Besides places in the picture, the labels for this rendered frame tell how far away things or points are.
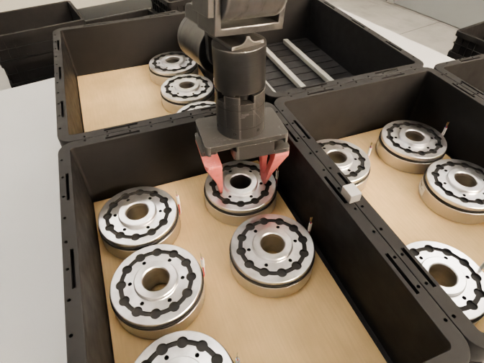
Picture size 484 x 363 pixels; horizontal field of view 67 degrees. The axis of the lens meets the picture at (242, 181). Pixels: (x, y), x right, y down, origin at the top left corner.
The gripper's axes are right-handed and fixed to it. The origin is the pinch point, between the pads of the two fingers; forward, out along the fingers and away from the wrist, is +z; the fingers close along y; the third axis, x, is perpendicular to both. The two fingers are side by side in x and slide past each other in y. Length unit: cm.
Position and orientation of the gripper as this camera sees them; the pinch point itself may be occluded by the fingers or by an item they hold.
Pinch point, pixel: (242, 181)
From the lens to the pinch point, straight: 50.7
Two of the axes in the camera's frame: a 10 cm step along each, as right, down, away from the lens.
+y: -9.6, 2.0, -2.0
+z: 0.2, 7.4, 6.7
